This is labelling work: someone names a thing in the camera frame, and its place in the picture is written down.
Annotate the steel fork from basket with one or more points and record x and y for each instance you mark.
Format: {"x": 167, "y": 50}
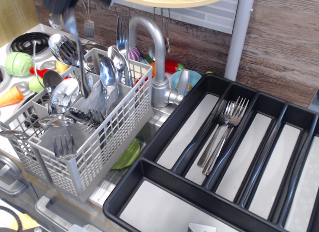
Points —
{"x": 69, "y": 19}

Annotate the tall upright steel fork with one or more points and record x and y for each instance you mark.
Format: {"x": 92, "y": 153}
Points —
{"x": 122, "y": 40}

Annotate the steel forks cluster in basket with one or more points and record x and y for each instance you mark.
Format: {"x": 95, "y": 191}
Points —
{"x": 93, "y": 121}

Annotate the grey plastic cutlery basket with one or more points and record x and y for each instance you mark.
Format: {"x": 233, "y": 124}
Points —
{"x": 97, "y": 150}

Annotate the steel spoon outside basket left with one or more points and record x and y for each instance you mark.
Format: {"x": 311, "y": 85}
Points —
{"x": 15, "y": 135}

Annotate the steel fork front compartment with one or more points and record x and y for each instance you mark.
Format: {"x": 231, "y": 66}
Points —
{"x": 64, "y": 147}

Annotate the steel fork in tray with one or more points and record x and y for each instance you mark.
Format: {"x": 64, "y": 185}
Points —
{"x": 219, "y": 132}
{"x": 230, "y": 117}

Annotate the black cutlery tray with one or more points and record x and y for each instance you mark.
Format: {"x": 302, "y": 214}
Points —
{"x": 265, "y": 179}

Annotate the hanging toy skimmer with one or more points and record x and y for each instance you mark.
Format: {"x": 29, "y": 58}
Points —
{"x": 56, "y": 21}

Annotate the hanging toy spatula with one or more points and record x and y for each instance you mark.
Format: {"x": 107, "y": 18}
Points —
{"x": 89, "y": 26}

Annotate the steel spoon leaning back left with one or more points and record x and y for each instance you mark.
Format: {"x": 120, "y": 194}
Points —
{"x": 65, "y": 51}

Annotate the black coil stove burner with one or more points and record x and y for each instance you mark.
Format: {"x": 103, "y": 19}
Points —
{"x": 24, "y": 43}

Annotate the yellow toy lemon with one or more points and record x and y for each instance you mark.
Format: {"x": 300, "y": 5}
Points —
{"x": 61, "y": 68}

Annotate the green toy cabbage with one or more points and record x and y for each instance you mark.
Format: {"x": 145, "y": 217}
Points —
{"x": 18, "y": 64}

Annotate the small dark steel spoon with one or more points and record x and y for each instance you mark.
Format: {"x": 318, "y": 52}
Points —
{"x": 51, "y": 79}

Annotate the steel spoon behind centre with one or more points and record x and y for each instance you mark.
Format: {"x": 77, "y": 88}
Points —
{"x": 119, "y": 63}

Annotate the light green toy fruit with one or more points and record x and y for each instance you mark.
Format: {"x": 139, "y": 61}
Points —
{"x": 36, "y": 84}

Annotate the large steel spoon centre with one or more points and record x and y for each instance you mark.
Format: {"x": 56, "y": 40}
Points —
{"x": 109, "y": 81}

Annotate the large steel serving spoon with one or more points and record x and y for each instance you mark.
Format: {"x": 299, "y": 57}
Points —
{"x": 63, "y": 96}

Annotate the purple toy onion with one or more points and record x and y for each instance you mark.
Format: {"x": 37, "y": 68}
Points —
{"x": 134, "y": 54}

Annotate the orange toy carrot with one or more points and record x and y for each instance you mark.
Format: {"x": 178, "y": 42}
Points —
{"x": 14, "y": 95}

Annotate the red toy pepper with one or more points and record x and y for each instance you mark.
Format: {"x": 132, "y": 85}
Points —
{"x": 173, "y": 66}

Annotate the silver toy faucet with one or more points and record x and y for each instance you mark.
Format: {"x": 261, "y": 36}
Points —
{"x": 162, "y": 95}

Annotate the light blue toy bowl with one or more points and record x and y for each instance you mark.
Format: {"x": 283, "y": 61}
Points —
{"x": 194, "y": 78}

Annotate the green toy leaf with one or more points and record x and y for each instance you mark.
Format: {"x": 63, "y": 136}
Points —
{"x": 128, "y": 156}

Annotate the yellow toy item bottom left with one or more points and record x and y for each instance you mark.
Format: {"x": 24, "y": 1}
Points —
{"x": 26, "y": 221}

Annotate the hanging wire utensil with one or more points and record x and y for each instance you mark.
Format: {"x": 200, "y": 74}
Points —
{"x": 165, "y": 20}

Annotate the white metal post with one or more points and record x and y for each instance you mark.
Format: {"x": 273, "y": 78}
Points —
{"x": 241, "y": 23}

